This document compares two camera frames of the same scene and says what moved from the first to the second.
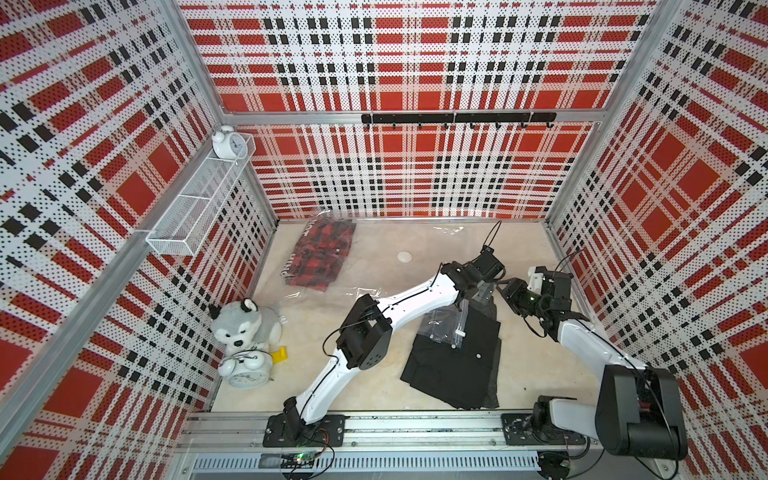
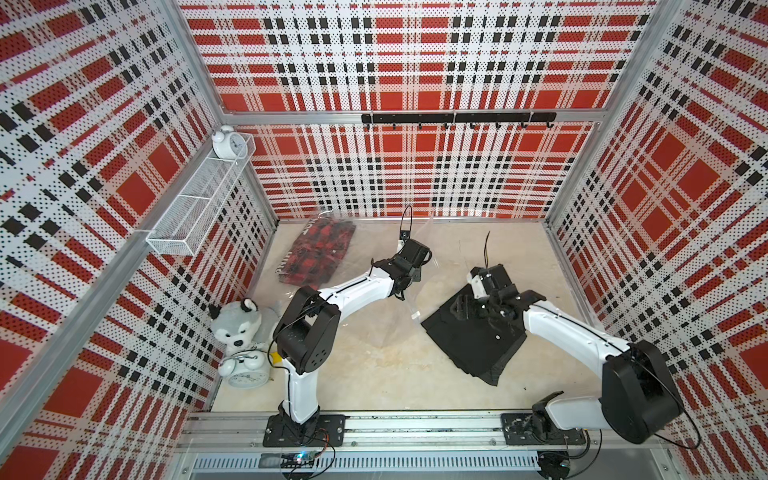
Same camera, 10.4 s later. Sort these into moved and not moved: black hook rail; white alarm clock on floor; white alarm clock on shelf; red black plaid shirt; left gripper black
Moved: left gripper black
Not moved: white alarm clock on floor; red black plaid shirt; black hook rail; white alarm clock on shelf
